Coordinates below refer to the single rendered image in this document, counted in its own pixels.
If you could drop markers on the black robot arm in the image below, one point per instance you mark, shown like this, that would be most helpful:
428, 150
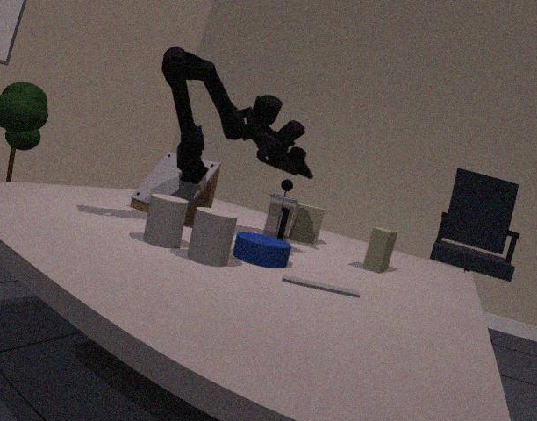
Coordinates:
179, 66

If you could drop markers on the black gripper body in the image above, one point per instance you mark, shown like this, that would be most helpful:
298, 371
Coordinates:
267, 144

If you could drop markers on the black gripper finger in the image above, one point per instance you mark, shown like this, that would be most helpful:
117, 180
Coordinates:
279, 159
301, 166

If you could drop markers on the dark blue short cylinder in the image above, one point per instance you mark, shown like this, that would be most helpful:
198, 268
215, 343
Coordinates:
261, 250

